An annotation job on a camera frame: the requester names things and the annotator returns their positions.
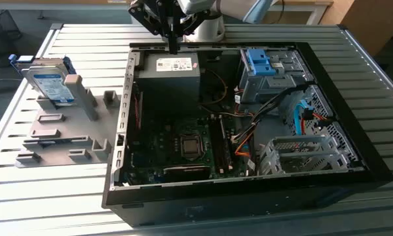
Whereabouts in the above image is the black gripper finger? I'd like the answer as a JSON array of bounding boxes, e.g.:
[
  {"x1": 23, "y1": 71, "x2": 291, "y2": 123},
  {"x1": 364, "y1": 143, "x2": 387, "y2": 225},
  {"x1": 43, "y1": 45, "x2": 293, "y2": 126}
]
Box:
[
  {"x1": 127, "y1": 0, "x2": 175, "y2": 54},
  {"x1": 173, "y1": 11, "x2": 207, "y2": 55}
]

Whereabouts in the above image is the hard disk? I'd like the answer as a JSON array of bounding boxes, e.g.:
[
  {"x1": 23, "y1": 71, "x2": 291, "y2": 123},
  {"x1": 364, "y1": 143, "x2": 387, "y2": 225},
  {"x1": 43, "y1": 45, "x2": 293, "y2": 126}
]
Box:
[{"x1": 8, "y1": 55, "x2": 79, "y2": 107}]

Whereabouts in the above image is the silver metal disk bay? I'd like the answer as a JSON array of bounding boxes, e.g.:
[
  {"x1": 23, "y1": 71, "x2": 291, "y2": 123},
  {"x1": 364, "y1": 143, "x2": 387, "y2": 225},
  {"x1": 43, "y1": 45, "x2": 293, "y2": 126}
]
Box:
[{"x1": 259, "y1": 134, "x2": 352, "y2": 176}]

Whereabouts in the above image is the grey power supply unit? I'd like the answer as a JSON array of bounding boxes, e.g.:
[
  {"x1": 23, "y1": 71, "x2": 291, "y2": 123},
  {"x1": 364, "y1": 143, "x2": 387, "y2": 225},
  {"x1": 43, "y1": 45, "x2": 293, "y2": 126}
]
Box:
[{"x1": 139, "y1": 52, "x2": 203, "y2": 114}]

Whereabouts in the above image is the blue plastic drive latch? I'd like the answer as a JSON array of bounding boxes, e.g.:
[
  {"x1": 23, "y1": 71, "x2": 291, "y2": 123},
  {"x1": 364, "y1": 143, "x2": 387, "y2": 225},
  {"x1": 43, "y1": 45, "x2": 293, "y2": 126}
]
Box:
[{"x1": 245, "y1": 49, "x2": 277, "y2": 76}]

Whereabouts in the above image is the grey metal drive cage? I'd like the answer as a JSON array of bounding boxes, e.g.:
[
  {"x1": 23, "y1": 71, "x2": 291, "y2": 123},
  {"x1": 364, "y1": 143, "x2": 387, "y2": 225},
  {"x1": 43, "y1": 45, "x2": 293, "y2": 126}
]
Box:
[{"x1": 237, "y1": 48, "x2": 315, "y2": 105}]

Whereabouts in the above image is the CPU socket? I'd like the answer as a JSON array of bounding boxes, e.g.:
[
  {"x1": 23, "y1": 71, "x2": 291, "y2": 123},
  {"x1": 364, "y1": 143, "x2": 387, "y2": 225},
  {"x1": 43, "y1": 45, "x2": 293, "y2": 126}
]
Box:
[{"x1": 179, "y1": 133, "x2": 204, "y2": 159}]

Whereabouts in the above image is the grey parts rack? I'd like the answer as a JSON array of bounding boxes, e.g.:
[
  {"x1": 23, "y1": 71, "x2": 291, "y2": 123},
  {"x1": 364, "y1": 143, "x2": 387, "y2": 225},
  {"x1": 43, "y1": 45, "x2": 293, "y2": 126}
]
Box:
[{"x1": 15, "y1": 75, "x2": 121, "y2": 169}]

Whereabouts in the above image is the silver CPU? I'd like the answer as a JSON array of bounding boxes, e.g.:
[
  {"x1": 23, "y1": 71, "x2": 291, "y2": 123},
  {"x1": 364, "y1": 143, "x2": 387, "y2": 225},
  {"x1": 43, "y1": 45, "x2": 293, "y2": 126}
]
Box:
[{"x1": 183, "y1": 140, "x2": 200, "y2": 154}]

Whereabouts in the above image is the green motherboard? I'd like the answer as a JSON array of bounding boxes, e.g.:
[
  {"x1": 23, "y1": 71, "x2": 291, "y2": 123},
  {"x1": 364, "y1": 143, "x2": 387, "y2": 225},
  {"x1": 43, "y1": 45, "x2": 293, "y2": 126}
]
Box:
[{"x1": 127, "y1": 114, "x2": 249, "y2": 185}]

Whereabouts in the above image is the black RAM stick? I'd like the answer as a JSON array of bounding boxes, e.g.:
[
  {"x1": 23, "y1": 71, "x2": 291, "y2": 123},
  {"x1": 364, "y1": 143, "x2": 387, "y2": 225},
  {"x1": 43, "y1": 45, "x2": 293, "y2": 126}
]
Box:
[{"x1": 217, "y1": 114, "x2": 235, "y2": 171}]

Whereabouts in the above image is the brown wooden cabinet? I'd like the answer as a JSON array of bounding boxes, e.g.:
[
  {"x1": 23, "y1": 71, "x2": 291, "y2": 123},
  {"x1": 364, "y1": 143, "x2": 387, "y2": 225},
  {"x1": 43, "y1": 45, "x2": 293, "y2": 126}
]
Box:
[{"x1": 320, "y1": 0, "x2": 393, "y2": 57}]

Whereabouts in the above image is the dark RAM stick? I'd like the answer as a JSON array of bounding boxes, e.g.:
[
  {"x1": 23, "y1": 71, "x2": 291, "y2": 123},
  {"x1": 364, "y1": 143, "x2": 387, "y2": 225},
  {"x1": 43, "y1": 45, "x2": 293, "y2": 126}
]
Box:
[{"x1": 37, "y1": 139, "x2": 72, "y2": 148}]

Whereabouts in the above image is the black graphics card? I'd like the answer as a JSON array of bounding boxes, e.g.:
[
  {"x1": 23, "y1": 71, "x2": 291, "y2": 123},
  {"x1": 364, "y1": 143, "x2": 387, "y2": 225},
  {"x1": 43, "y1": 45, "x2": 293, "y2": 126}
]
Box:
[{"x1": 161, "y1": 164, "x2": 212, "y2": 182}]

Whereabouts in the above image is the black open PC case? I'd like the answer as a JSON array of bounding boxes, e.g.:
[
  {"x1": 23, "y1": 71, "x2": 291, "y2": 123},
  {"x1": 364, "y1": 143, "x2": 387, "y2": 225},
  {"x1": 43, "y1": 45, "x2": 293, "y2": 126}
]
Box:
[{"x1": 101, "y1": 41, "x2": 393, "y2": 228}]

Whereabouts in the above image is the thin orange wire loop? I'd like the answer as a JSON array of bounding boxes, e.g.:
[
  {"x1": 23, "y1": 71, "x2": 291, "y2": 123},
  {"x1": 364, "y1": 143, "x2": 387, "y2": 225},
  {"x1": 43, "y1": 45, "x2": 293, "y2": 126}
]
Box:
[{"x1": 199, "y1": 68, "x2": 229, "y2": 106}]

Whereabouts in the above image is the multicolour wire bundle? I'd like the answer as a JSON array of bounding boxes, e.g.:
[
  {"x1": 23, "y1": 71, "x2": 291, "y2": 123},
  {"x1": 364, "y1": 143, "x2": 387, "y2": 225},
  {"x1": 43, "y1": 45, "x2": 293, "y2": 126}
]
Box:
[{"x1": 212, "y1": 111, "x2": 255, "y2": 118}]

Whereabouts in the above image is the black cable bundle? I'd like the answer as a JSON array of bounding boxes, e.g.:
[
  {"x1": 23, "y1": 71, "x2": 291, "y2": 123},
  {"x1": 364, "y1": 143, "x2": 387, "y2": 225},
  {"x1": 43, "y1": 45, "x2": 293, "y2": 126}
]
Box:
[{"x1": 231, "y1": 85, "x2": 317, "y2": 145}]

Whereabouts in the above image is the black wire mesh wastebasket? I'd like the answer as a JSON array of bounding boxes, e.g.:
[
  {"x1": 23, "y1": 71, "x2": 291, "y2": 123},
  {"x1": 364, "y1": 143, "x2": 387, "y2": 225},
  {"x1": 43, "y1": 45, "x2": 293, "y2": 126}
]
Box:
[{"x1": 0, "y1": 9, "x2": 23, "y2": 67}]

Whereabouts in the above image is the blue data wire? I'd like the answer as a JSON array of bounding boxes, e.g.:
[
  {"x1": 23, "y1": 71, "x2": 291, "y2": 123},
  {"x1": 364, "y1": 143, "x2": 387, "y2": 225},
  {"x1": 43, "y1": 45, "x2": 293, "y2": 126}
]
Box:
[{"x1": 293, "y1": 99, "x2": 312, "y2": 136}]

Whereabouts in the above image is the red orange power wire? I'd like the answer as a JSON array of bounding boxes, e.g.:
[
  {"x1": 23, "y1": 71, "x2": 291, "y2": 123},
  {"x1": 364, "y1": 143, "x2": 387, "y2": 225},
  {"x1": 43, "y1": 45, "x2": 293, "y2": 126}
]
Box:
[{"x1": 303, "y1": 109, "x2": 339, "y2": 127}]

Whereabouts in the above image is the orange wire bundle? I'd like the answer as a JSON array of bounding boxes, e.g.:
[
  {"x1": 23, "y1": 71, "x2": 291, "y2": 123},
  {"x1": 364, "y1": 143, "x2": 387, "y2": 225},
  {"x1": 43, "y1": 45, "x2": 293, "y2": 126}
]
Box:
[{"x1": 235, "y1": 140, "x2": 249, "y2": 157}]

